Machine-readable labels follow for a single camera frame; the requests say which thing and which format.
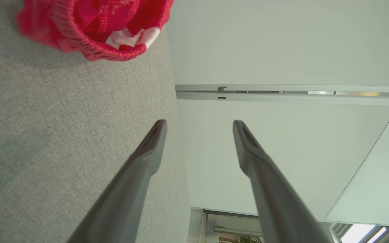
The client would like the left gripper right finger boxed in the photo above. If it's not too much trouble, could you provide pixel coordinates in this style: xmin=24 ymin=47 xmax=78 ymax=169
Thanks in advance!
xmin=233 ymin=120 xmax=334 ymax=243

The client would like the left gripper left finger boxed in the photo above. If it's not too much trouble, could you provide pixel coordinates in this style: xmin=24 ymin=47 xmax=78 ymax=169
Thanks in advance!
xmin=67 ymin=119 xmax=167 ymax=243

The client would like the red sweater with white trim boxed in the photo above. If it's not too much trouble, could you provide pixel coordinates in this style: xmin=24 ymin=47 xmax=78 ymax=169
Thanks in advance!
xmin=16 ymin=0 xmax=175 ymax=62

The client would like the green potted plant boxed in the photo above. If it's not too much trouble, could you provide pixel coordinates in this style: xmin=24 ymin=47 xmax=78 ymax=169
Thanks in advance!
xmin=233 ymin=235 xmax=262 ymax=243

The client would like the bright window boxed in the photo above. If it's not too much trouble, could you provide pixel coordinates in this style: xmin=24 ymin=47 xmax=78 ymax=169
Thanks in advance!
xmin=330 ymin=223 xmax=389 ymax=243

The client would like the grey fabric sofa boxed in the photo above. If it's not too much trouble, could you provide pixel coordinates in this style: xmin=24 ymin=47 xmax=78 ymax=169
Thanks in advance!
xmin=0 ymin=0 xmax=191 ymax=243

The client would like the grey metal wall rail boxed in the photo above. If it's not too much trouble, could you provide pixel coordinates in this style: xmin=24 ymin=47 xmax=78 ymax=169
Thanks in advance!
xmin=175 ymin=84 xmax=389 ymax=107

